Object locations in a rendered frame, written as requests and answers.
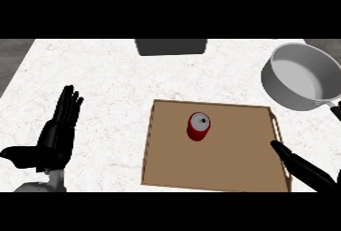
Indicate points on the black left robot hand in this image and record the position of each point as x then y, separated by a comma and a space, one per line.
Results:
55, 141

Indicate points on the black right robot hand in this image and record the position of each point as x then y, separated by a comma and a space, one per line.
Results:
306, 170

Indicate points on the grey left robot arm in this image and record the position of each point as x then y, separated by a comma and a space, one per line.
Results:
49, 184

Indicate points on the brown wooden tray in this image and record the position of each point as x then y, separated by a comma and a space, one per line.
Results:
213, 156

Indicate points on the red can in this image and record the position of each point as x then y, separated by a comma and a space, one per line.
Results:
198, 126

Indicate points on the grey metal pot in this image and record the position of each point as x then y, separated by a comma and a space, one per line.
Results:
298, 78

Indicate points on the dark grey appliance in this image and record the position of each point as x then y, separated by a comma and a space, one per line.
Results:
170, 46

